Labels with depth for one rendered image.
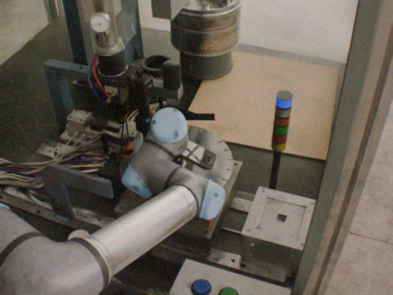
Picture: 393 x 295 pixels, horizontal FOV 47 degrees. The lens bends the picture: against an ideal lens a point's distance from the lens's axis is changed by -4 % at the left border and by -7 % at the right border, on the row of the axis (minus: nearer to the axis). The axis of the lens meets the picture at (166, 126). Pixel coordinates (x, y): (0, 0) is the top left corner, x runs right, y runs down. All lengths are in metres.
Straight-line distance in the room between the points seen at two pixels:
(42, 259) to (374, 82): 0.52
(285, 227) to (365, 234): 1.24
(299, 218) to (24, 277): 0.85
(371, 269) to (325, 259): 1.42
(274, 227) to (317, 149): 0.52
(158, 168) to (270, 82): 1.13
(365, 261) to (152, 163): 1.61
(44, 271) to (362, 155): 0.50
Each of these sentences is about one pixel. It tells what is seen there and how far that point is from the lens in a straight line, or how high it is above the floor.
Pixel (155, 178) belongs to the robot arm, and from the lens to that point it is 0.97.
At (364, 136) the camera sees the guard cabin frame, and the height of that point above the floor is 1.46.
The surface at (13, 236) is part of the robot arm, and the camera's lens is 0.72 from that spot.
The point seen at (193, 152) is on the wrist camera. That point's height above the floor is 1.12.
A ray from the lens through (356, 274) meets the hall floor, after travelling 2.36.
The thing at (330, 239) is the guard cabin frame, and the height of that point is 1.20.
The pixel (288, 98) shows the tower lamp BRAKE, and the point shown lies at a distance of 1.28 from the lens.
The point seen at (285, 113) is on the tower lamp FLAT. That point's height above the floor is 1.11.
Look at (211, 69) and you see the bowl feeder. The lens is 1.99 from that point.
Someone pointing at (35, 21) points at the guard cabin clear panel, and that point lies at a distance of 2.64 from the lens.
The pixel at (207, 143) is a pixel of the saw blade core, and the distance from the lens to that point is 1.44.
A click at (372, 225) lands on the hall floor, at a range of 2.55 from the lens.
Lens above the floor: 1.93
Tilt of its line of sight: 41 degrees down
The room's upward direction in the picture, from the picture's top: 5 degrees counter-clockwise
